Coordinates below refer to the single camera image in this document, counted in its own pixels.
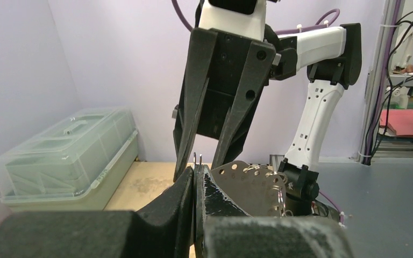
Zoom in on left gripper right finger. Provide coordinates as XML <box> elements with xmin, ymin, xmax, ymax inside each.
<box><xmin>195</xmin><ymin>173</ymin><xmax>353</xmax><ymax>257</ymax></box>

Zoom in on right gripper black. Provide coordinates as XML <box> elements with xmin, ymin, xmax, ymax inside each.
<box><xmin>173</xmin><ymin>26</ymin><xmax>283</xmax><ymax>182</ymax></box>

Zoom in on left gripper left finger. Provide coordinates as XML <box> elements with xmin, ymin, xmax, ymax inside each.
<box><xmin>0</xmin><ymin>167</ymin><xmax>194</xmax><ymax>257</ymax></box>

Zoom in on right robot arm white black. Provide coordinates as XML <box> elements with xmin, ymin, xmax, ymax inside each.
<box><xmin>173</xmin><ymin>23</ymin><xmax>362</xmax><ymax>216</ymax></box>

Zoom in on translucent green storage box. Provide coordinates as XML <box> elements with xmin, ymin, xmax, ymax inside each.
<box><xmin>0</xmin><ymin>107</ymin><xmax>138</xmax><ymax>212</ymax></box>

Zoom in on red cardboard piece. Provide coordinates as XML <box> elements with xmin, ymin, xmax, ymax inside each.
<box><xmin>380</xmin><ymin>109</ymin><xmax>413</xmax><ymax>137</ymax></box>

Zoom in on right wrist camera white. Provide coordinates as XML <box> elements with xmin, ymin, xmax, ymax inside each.
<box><xmin>198</xmin><ymin>1</ymin><xmax>267</xmax><ymax>41</ymax></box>

